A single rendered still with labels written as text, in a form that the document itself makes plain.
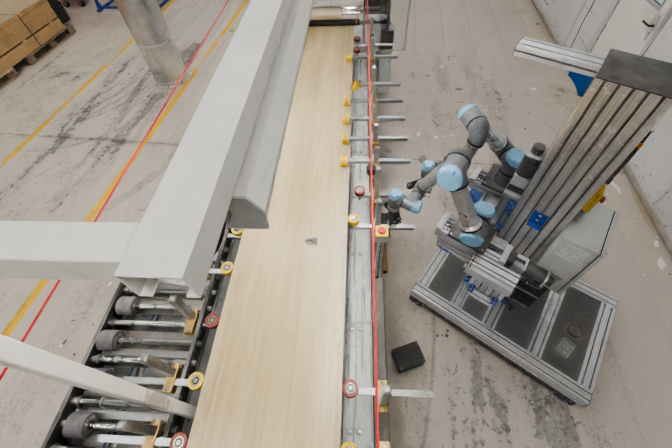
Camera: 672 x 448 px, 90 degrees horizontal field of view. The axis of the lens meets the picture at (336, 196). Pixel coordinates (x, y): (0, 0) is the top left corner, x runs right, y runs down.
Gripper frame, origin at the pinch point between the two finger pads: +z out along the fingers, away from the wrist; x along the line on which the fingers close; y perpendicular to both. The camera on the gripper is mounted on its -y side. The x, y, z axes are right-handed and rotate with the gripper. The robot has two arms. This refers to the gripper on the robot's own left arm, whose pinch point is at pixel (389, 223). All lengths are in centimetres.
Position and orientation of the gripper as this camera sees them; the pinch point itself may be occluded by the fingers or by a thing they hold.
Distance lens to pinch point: 222.3
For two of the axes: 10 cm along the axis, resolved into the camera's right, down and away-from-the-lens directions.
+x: 9.5, -2.6, 1.5
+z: 0.5, 6.2, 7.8
